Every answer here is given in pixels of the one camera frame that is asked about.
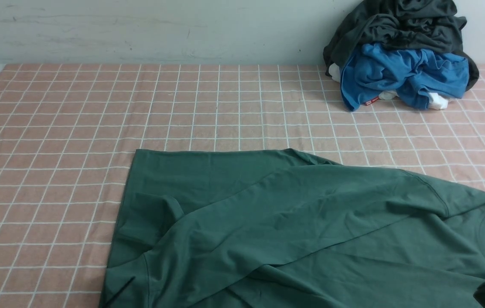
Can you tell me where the pink checkered tablecloth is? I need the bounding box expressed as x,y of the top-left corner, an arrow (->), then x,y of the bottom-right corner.
0,64 -> 485,308

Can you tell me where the dark grey crumpled garment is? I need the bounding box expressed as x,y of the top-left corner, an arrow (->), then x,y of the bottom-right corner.
322,0 -> 480,90

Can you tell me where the green long sleeve shirt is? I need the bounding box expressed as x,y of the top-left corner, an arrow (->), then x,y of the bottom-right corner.
100,149 -> 485,308

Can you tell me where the blue crumpled garment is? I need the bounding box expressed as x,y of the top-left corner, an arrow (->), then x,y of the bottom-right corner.
340,43 -> 470,112

